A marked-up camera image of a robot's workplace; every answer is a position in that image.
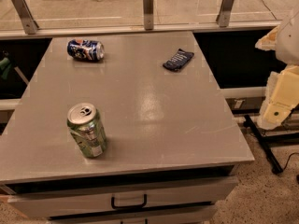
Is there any metal railing bracket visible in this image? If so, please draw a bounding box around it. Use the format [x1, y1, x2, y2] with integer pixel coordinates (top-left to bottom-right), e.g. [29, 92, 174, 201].
[11, 0, 39, 35]
[216, 0, 235, 27]
[143, 0, 154, 30]

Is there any lower grey drawer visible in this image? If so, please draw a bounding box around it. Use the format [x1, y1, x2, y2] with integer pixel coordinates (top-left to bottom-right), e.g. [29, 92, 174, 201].
[47, 205, 217, 224]

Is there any green object at left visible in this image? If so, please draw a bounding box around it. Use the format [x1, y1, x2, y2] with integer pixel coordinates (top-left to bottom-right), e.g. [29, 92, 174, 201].
[0, 58, 12, 80]

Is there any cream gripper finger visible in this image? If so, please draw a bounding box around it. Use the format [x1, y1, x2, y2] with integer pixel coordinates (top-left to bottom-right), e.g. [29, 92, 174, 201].
[257, 65, 299, 130]
[255, 26, 279, 51]

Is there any upper grey drawer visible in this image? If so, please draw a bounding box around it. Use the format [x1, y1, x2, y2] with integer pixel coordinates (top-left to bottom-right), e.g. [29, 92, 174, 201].
[8, 176, 238, 217]

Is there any black upper drawer handle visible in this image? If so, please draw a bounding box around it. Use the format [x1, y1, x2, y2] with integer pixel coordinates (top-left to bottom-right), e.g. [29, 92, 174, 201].
[110, 194, 148, 210]

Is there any right metal railing bracket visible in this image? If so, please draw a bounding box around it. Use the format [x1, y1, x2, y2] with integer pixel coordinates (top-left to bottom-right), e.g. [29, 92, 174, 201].
[216, 0, 235, 27]

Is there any dark blue snack bag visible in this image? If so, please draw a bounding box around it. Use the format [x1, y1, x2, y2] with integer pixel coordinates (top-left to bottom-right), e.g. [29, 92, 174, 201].
[163, 49, 194, 72]

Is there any black floor cable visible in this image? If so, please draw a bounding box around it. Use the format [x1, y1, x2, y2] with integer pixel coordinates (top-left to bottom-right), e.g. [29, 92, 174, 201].
[279, 152, 299, 173]

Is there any grey drawer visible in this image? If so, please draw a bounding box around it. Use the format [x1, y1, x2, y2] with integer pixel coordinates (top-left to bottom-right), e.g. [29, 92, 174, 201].
[8, 176, 238, 217]
[47, 205, 217, 224]

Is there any middle metal railing bracket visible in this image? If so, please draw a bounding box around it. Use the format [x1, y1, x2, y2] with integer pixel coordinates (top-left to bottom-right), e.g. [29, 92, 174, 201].
[143, 0, 154, 30]

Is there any green soda can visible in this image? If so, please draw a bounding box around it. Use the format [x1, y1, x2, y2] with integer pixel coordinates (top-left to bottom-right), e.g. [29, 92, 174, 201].
[67, 103, 107, 158]

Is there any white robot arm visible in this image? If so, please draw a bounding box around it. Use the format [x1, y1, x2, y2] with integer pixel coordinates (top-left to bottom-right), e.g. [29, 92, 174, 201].
[255, 8, 299, 130]

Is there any blue pepsi can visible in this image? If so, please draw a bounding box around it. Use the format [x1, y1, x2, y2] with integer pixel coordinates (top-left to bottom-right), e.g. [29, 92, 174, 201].
[67, 39, 105, 62]

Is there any black metal stand leg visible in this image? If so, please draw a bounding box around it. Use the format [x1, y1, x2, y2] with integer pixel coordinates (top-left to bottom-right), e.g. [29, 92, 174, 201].
[244, 115, 283, 175]

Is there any left metal railing bracket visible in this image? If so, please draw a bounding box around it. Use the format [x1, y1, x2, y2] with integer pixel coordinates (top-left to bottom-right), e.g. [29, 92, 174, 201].
[11, 0, 39, 35]

